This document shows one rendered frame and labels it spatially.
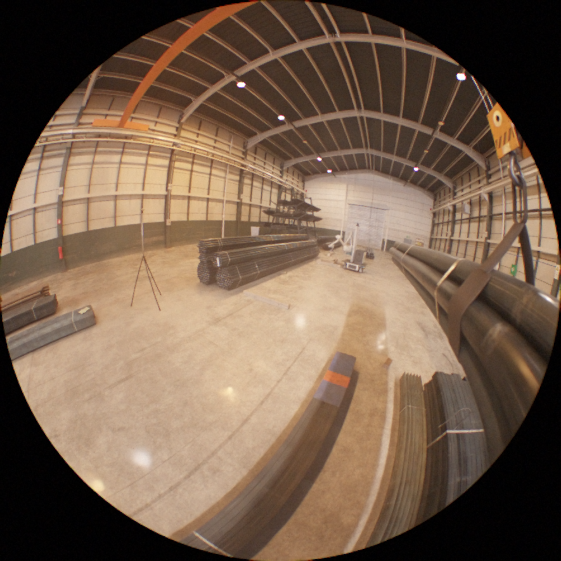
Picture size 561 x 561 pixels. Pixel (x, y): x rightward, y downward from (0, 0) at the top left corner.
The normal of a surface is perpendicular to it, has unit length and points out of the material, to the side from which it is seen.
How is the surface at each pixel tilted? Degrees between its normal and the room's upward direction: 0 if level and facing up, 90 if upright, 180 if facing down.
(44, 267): 90
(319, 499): 0
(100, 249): 90
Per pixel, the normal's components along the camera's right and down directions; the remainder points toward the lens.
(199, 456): 0.08, -0.94
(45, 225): 0.87, 0.22
